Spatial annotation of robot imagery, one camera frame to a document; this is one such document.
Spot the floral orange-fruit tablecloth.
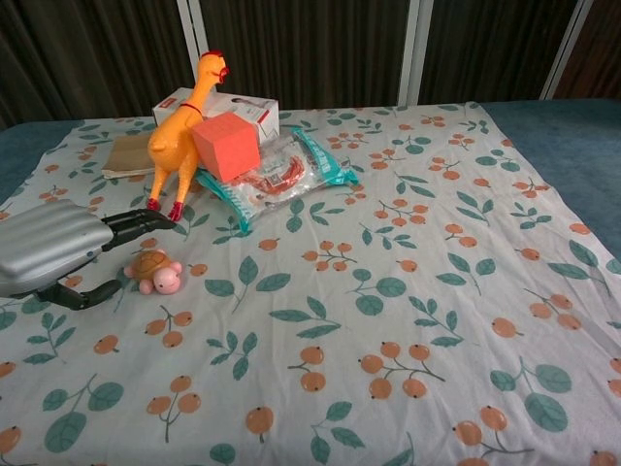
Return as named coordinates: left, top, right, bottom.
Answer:
left=0, top=99, right=621, bottom=466

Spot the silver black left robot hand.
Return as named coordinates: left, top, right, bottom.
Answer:
left=0, top=197, right=178, bottom=312

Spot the large white product box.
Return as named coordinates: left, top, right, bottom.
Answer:
left=203, top=95, right=281, bottom=146

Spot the brown cardboard box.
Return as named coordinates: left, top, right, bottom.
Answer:
left=100, top=134, right=157, bottom=180

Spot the clear teal-edged snack bag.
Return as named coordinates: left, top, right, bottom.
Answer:
left=196, top=124, right=361, bottom=233

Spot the small pink toy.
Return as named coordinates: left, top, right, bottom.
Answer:
left=123, top=248, right=184, bottom=296

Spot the orange foam cube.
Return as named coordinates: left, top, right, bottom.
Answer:
left=190, top=112, right=263, bottom=184

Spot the dark folding screen panel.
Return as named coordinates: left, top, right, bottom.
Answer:
left=552, top=0, right=621, bottom=101
left=0, top=0, right=191, bottom=130
left=191, top=0, right=419, bottom=112
left=411, top=0, right=591, bottom=106

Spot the small white red-label box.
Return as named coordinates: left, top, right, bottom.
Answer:
left=151, top=86, right=214, bottom=128

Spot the yellow rubber chicken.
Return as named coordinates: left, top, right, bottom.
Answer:
left=147, top=48, right=233, bottom=222

